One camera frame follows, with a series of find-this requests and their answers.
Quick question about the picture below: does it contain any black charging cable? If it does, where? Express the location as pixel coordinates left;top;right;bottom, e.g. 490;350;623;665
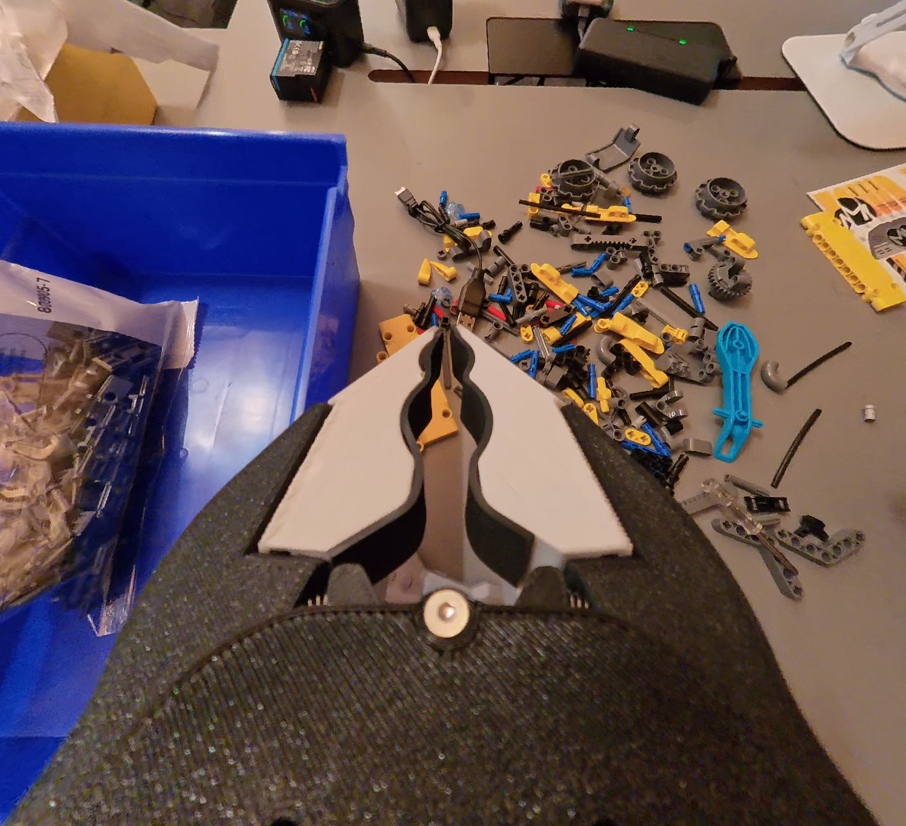
363;43;419;85

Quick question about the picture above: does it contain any yellow and black sticker sheet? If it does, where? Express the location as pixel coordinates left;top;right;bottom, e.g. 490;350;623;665
807;164;906;278

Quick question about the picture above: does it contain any pile of small toy parts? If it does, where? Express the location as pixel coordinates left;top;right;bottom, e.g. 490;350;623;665
378;153;762;494

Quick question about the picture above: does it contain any crumpled clear plastic wrap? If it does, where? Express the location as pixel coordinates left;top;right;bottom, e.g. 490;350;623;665
0;0;220;122

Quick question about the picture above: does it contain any blue plastic storage bin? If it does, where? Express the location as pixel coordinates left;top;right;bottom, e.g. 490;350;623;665
0;121;363;813

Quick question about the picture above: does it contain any grey toy panel piece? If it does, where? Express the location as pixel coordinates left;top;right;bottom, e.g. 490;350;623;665
586;124;642;170

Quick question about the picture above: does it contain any dark grey toy gear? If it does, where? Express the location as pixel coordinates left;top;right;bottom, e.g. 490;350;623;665
706;258;753;303

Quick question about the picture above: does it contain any yellow curved toy panel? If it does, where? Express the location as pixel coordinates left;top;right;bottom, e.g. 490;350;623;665
378;315;455;450

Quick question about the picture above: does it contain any white book stand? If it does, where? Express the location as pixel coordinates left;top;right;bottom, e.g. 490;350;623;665
782;0;906;151

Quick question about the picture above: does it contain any black battery charger with display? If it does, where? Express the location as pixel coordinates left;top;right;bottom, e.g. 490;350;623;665
263;0;365;69

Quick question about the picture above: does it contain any grey angled toy beam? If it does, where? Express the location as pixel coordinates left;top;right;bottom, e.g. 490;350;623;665
772;526;866;567
711;516;805;602

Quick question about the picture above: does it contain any black flexible toy rod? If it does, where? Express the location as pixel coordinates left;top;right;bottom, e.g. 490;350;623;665
769;408;823;489
784;342;854;389

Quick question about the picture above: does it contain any yellow cardboard box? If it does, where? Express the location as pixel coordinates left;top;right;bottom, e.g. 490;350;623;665
17;43;158;126

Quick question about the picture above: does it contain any turquoise brick separator tool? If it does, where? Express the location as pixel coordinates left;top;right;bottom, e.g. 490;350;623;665
711;322;765;464

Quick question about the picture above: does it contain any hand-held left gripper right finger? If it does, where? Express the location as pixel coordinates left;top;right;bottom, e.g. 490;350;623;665
450;328;634;588

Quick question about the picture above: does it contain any yellow flat toy panel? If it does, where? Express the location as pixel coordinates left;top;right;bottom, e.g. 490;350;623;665
800;212;906;313

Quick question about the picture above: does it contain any black usb cable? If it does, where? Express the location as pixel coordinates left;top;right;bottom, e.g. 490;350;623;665
398;185;491;331

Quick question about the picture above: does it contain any dark grey toy wheel hub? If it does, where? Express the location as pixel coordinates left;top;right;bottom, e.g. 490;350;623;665
629;152;678;195
695;177;749;221
548;159;603;204

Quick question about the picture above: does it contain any clear bag of toy parts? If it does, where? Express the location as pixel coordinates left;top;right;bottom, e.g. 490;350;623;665
0;260;201;636

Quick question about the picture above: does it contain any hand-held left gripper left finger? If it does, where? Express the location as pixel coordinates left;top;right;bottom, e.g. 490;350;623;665
257;327;447;581

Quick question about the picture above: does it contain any black power box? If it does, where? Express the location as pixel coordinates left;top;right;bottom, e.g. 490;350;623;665
577;17;742;106

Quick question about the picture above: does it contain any black camera battery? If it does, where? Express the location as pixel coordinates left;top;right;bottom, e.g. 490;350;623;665
269;38;331;103

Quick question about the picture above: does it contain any small yellow toy piece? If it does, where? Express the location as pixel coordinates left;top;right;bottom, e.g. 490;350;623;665
706;220;760;259

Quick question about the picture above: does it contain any black flat pad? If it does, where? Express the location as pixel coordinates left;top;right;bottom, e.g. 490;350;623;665
487;17;588;78

